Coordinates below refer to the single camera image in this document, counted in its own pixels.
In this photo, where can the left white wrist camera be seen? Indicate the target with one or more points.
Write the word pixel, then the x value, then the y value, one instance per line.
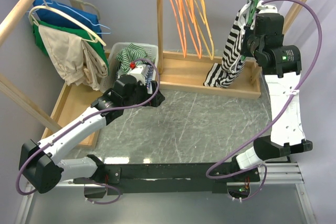
pixel 140 72

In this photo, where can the green garment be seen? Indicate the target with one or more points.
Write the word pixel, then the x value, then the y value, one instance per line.
pixel 79 32

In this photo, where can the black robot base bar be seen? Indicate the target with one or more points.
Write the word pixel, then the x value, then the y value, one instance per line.
pixel 169 178

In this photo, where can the light blue wire hanger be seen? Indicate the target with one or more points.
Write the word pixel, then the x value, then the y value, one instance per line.
pixel 88 19

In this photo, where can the right wooden clothes rack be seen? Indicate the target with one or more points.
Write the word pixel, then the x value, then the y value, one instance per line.
pixel 204 74

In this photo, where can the green white striped tank top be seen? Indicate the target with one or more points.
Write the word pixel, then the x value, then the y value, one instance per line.
pixel 129 54

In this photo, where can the yellow hanger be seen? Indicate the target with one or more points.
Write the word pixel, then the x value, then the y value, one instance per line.
pixel 209 44

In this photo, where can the wooden clothes rack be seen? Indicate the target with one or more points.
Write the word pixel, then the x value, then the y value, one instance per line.
pixel 204 74
pixel 70 99

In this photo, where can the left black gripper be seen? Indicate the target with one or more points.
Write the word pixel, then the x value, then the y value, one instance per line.
pixel 156 100

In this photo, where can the beige cloth garment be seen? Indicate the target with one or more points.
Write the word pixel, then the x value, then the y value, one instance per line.
pixel 76 61

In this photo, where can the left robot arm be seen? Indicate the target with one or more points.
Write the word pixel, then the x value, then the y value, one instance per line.
pixel 43 163

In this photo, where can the aluminium rail frame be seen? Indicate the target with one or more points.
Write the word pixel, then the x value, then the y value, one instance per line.
pixel 279 197

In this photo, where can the black white zebra garment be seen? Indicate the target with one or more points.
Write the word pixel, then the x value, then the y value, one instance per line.
pixel 231 56

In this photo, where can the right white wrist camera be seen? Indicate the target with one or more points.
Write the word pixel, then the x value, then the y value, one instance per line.
pixel 265 8

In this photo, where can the blue white striped tank top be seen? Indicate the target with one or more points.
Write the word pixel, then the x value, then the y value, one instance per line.
pixel 149 78

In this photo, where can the green hanger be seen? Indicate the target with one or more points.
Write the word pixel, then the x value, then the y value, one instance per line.
pixel 250 17

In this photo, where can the left wooden clothes rack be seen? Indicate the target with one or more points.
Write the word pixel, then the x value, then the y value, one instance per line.
pixel 70 99

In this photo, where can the orange plastic hanger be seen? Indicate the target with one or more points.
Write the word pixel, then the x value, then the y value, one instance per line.
pixel 178 11

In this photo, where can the white perforated plastic basket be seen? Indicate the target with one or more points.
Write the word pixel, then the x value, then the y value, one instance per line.
pixel 115 70

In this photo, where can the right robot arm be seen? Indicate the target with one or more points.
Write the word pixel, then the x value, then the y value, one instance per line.
pixel 281 67

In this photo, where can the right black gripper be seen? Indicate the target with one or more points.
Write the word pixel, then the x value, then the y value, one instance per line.
pixel 248 31

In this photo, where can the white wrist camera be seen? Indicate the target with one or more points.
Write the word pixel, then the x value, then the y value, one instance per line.
pixel 265 8
pixel 140 72

